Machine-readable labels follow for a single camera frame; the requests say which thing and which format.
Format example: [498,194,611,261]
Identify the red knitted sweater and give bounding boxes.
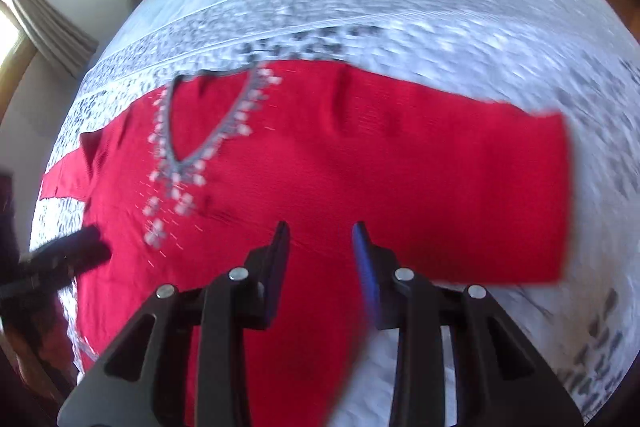
[41,61,572,426]

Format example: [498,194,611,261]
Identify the beige window curtain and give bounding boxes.
[9,0,98,80]

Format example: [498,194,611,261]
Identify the grey floral quilted bedspread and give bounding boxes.
[52,0,639,425]

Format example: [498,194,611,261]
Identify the wooden window frame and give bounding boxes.
[0,0,37,119]

